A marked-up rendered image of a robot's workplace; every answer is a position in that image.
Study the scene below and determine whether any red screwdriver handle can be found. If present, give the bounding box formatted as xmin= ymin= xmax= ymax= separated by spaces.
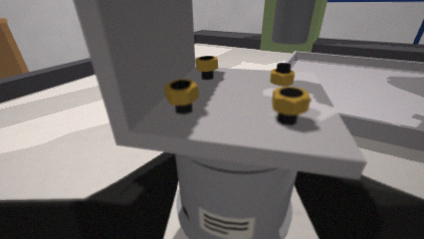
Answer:
xmin=272 ymin=0 xmax=316 ymax=45

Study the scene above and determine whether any yellow hex nut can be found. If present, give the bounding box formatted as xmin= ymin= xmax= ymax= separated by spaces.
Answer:
xmin=272 ymin=87 xmax=311 ymax=116
xmin=270 ymin=69 xmax=295 ymax=86
xmin=164 ymin=79 xmax=199 ymax=106
xmin=195 ymin=56 xmax=218 ymax=72

